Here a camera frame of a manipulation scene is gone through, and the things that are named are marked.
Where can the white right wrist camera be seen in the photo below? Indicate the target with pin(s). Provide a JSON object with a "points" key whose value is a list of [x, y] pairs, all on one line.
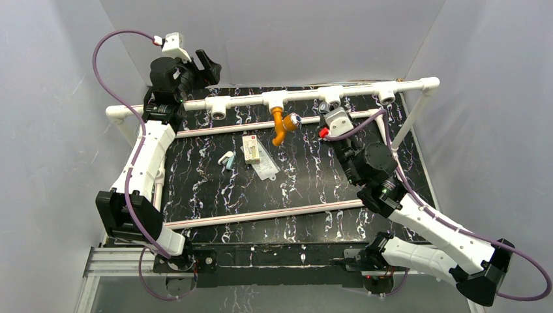
{"points": [[336, 125]]}

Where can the chrome metal faucet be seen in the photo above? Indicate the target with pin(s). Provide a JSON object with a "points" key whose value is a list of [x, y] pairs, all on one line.
{"points": [[327, 107]]}

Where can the clear plastic instruction bag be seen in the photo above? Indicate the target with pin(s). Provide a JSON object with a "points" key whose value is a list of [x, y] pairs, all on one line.
{"points": [[266, 168]]}

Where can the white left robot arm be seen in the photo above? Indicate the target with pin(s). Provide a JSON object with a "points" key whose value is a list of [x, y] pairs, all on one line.
{"points": [[127, 209]]}

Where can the white blue tape roll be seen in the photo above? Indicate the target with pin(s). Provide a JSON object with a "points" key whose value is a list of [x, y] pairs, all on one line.
{"points": [[227, 160]]}

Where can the orange plastic faucet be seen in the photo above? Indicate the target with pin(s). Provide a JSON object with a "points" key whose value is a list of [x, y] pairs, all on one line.
{"points": [[284, 124]]}

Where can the white pvc pipe frame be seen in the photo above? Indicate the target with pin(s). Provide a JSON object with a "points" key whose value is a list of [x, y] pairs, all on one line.
{"points": [[384, 91]]}

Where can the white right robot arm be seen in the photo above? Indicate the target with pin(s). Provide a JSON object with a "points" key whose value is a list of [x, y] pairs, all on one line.
{"points": [[476, 267]]}

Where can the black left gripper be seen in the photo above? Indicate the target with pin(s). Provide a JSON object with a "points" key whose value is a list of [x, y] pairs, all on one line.
{"points": [[201, 70]]}

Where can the small white red box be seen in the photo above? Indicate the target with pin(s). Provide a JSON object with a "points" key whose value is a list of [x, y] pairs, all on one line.
{"points": [[251, 149]]}

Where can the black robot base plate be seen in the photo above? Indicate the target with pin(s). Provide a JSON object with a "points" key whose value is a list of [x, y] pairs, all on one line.
{"points": [[293, 264]]}

